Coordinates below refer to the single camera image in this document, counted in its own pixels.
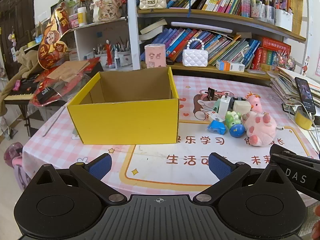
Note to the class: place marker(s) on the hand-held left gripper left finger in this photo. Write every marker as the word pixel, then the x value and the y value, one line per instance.
pixel 101 168

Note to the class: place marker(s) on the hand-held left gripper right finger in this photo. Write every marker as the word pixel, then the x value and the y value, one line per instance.
pixel 218 166

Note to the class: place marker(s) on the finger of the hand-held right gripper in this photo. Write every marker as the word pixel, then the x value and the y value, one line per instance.
pixel 295 158

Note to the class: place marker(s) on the green and blue tumbler toy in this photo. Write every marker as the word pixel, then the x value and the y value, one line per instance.
pixel 236 130

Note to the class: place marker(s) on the large pink plush pig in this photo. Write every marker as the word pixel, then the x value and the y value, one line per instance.
pixel 262 130

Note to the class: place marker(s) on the grey staple box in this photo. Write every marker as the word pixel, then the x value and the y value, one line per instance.
pixel 212 116

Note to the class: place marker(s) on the yellow cardboard box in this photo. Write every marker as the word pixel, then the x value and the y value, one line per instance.
pixel 125 122

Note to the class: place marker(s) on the mint green plastic holder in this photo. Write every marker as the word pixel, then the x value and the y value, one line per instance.
pixel 218 106

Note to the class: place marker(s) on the white charger plug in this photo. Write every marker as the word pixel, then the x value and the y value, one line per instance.
pixel 225 105

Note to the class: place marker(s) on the cream square block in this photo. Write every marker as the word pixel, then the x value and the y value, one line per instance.
pixel 242 107

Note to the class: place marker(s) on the small pink plush toy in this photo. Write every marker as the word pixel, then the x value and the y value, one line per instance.
pixel 255 103

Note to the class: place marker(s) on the black binder clip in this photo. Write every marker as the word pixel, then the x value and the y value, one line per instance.
pixel 211 93

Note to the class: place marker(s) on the person's right hand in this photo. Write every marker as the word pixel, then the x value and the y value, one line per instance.
pixel 316 226

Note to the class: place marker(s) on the pink printed tablecloth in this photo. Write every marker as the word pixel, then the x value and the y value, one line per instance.
pixel 62 140

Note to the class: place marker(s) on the black smartphone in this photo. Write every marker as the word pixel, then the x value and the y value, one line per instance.
pixel 306 95

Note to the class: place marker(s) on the pile of worn booklets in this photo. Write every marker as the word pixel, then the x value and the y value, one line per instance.
pixel 285 85

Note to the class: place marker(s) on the pink backpack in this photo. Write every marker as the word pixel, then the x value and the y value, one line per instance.
pixel 15 162

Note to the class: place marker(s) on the small black box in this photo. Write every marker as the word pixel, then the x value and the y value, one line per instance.
pixel 46 94

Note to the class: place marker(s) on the flat silver case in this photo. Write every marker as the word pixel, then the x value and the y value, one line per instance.
pixel 255 71

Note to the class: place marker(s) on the group of acrylic figurines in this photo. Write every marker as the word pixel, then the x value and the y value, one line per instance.
pixel 283 60

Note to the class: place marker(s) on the bag of red packets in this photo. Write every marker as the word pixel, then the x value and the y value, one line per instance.
pixel 50 83

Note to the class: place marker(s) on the orange and white carton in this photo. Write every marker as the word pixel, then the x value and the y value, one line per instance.
pixel 232 66

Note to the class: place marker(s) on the brown cardboard sheet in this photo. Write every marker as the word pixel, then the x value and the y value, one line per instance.
pixel 67 71

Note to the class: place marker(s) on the piano keyboard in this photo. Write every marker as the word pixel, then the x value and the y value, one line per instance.
pixel 20 95

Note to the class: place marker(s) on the white quilted handbag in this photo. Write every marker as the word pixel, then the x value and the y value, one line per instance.
pixel 195 57

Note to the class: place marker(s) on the pen holder with brushes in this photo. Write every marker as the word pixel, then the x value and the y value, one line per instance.
pixel 123 57

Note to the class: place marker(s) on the stack of red dictionaries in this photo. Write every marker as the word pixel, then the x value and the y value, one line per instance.
pixel 272 46

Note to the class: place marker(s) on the red slim figurine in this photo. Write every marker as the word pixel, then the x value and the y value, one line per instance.
pixel 108 52

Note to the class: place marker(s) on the row of leaning blue books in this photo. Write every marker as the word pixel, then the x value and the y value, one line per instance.
pixel 212 45

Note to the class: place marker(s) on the pink cartoon holder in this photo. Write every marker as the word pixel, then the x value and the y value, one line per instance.
pixel 155 55

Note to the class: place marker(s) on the brown plush toy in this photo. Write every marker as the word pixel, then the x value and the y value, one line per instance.
pixel 25 62

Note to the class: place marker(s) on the red fortune figure decoration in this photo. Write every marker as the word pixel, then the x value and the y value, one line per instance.
pixel 52 45

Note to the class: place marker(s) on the white shelf unit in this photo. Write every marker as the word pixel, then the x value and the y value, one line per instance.
pixel 100 35

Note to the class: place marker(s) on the white marker organizer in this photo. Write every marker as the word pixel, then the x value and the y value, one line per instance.
pixel 283 21

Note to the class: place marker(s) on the rolled white paper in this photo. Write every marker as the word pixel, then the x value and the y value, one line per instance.
pixel 200 27

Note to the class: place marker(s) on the row of yellow books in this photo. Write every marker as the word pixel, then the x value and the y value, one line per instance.
pixel 296 12

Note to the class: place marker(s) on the small pink box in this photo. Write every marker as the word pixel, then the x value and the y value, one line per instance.
pixel 73 22

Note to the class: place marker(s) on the thick old paperback book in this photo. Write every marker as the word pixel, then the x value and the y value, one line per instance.
pixel 152 27

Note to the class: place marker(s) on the wooden bookshelf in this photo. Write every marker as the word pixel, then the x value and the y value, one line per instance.
pixel 212 15

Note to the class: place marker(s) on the pink cup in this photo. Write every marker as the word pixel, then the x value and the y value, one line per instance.
pixel 256 11

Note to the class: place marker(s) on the white jar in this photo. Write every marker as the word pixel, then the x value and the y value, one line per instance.
pixel 82 17

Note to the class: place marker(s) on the row of coloured markers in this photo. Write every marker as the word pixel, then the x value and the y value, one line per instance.
pixel 268 5

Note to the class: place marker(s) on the hanging door charm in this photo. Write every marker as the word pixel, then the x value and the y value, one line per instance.
pixel 11 37

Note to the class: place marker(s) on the rainbow striped bottle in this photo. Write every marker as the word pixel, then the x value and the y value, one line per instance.
pixel 245 5

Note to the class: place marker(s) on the cream rabbit doll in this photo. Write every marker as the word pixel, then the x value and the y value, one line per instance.
pixel 106 7

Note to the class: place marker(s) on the dark wooden door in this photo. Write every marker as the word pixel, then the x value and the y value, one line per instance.
pixel 15 10

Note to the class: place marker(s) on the cartoon wall sticker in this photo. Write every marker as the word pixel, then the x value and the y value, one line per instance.
pixel 305 67

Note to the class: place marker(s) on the alphabet wall poster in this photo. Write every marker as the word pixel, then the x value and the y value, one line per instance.
pixel 318 65

